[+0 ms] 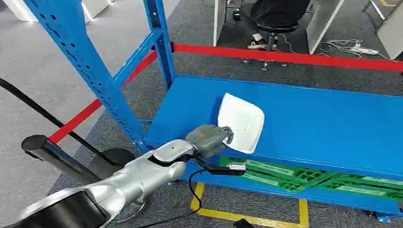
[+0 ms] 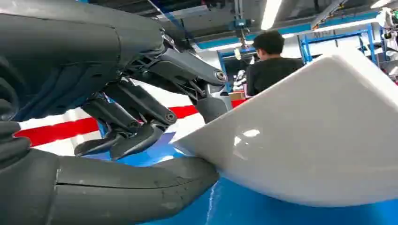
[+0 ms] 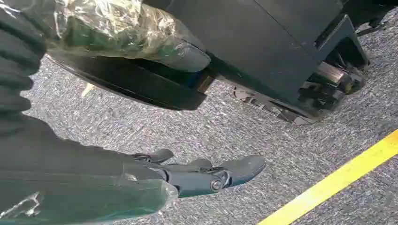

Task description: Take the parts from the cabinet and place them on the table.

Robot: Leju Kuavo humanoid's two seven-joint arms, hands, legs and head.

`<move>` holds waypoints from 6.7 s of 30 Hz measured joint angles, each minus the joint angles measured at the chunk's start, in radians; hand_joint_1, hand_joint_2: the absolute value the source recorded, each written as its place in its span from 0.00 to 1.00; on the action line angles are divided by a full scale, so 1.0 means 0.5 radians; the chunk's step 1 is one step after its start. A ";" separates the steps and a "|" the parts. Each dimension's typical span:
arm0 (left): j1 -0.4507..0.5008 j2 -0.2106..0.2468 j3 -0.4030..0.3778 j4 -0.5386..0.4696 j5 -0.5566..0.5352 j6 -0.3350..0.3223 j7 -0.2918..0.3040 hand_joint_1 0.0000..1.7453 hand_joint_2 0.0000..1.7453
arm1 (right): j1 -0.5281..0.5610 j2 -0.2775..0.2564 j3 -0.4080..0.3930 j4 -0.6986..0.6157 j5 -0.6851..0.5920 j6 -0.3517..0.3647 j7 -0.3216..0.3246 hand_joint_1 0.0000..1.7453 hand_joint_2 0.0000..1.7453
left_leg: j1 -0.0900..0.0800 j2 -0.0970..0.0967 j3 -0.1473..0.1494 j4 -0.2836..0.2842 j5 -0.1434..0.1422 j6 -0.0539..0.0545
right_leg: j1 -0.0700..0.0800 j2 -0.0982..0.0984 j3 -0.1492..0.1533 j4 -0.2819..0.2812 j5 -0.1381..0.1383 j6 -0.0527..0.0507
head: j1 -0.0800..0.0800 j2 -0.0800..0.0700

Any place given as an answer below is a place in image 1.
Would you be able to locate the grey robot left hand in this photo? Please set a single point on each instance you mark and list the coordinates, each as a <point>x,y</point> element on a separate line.
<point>207,140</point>

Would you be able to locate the white curved plastic panel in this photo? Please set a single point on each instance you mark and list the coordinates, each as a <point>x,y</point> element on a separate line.
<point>242,119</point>

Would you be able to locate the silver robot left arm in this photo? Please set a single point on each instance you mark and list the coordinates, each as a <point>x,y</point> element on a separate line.
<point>141,179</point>

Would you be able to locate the yellow floor tape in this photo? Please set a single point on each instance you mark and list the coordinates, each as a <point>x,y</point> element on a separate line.
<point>220,215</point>

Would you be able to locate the blue metal shelf rack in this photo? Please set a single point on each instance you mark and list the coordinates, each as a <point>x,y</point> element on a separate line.
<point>283,126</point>

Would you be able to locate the green plastic pallet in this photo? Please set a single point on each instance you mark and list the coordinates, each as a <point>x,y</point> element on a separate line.
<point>362,188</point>
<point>283,179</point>

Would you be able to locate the black round base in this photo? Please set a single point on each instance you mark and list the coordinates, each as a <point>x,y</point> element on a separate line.
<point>119,157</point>

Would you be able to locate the black robot foot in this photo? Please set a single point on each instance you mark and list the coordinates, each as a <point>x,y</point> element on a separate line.
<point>242,224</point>

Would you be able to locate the white power strip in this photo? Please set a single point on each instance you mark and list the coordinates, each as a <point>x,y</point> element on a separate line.
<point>366,50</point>
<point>256,45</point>

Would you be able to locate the red barrier belt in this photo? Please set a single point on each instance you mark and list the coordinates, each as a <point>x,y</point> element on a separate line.
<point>283,57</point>
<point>82,114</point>

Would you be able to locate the white desk panel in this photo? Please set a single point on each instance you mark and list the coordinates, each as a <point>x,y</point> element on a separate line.
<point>324,22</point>
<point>219,19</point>
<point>393,34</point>

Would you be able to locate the black power adapter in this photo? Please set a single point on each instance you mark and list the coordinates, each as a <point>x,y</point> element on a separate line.
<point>236,15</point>

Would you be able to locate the black office chair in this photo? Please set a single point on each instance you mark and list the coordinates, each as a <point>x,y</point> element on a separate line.
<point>277,15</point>

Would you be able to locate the white low cabinet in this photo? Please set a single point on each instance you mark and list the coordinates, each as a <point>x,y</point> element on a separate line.
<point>19,9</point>

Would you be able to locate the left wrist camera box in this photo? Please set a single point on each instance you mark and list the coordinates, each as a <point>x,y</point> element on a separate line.
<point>226,171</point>

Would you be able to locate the black chrome stanchion post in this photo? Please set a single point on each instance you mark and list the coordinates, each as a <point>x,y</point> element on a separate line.
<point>47,151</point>

